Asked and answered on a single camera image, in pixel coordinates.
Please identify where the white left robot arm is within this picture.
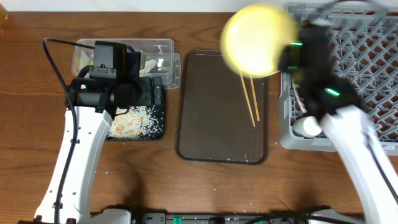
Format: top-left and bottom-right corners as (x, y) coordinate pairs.
(34, 77), (165, 223)

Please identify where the dark brown serving tray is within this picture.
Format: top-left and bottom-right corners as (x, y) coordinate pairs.
(175, 49), (269, 165)

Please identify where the yellow plate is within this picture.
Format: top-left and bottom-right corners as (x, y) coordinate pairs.
(220, 3), (299, 78)

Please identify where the grey dishwasher rack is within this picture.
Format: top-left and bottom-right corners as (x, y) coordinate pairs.
(286, 3), (397, 156)

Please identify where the white tissue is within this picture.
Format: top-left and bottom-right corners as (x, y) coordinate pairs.
(139, 59), (157, 75)

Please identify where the black food waste tray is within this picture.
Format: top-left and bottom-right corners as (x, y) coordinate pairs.
(105, 86), (167, 141)

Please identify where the pile of rice and peanuts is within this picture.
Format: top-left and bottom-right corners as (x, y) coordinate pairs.
(107, 105), (165, 139)

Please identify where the black rail at table edge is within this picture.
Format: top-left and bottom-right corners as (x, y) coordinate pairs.
(141, 211), (312, 224)

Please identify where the wooden chopstick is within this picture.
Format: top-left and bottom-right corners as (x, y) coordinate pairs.
(249, 74), (260, 121)
(239, 71), (256, 127)

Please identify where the white paper cup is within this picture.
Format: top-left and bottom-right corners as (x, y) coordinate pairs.
(292, 116), (322, 138)

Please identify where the clear plastic waste bin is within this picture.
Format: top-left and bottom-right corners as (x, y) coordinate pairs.
(72, 39), (182, 89)

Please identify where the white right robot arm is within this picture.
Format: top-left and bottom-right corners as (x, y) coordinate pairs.
(278, 42), (397, 223)

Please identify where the white pink bowl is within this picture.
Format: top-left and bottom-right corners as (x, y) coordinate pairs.
(291, 78), (308, 113)

